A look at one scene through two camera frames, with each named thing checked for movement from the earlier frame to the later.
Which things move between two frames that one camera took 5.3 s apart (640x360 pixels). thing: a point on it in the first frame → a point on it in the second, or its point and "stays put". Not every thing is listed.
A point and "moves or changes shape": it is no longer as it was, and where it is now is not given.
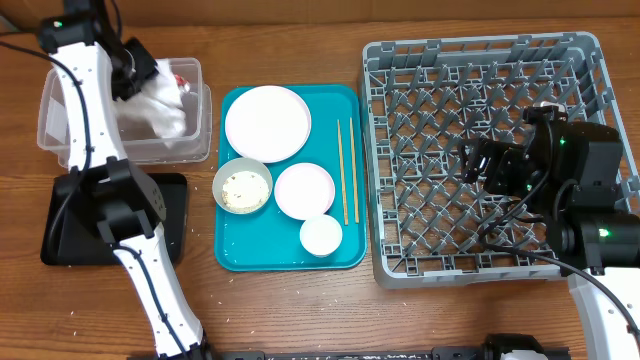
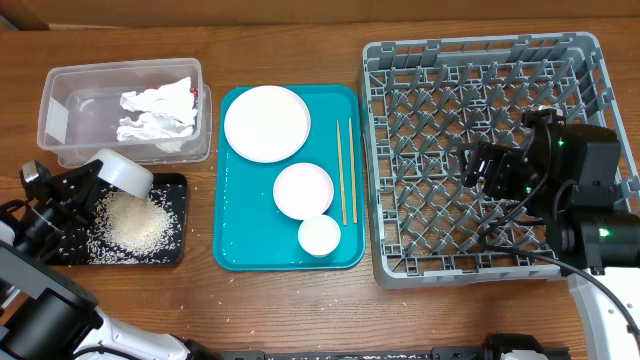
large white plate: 268,124 stays put
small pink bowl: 304,191 stays put
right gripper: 498,153 stays put
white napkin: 159,106 moves or changes shape
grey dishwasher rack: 424,97 stays put
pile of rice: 245,191 moves or changes shape
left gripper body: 132,66 → 52,209
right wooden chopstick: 354,174 stays put
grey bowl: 242,186 moves or changes shape
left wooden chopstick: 342,175 stays put
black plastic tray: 72,236 stays put
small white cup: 321,235 stays put
